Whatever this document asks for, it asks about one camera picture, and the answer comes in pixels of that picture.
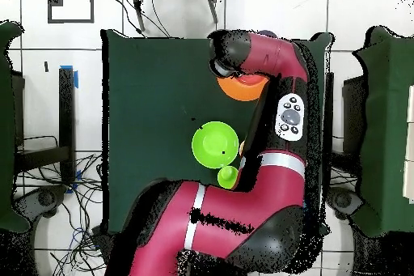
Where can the black power box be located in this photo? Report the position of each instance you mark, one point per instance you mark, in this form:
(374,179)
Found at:
(102,238)

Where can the lime cup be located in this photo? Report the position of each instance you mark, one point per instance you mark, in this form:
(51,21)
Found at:
(227,177)

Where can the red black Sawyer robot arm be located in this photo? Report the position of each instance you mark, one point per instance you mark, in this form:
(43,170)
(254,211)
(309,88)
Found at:
(252,198)

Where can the small black object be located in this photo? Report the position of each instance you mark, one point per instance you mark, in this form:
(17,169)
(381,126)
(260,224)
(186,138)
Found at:
(46,66)

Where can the orange cup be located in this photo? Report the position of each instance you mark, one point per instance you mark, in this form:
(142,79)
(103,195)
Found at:
(241,149)

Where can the dark green tablecloth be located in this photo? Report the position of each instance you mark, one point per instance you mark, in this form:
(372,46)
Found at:
(145,94)

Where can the green cloth covered table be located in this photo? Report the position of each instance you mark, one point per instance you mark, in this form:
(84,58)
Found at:
(388,94)
(8,127)

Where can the black stand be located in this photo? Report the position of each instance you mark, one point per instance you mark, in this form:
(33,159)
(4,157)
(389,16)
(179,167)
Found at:
(66,111)

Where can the green bowl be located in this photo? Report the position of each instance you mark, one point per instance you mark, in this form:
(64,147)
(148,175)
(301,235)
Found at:
(215,145)

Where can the large orange bowl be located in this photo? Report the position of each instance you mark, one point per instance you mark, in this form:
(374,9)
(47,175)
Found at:
(239,93)

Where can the white box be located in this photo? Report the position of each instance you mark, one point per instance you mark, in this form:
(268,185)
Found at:
(410,143)

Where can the dark grey chair base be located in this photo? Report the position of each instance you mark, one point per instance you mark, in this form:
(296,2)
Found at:
(343,200)
(42,200)

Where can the black post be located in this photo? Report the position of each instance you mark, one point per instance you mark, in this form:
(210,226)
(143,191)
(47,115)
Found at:
(329,111)

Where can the blue tape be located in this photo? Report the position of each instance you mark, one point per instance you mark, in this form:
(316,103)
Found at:
(76,80)

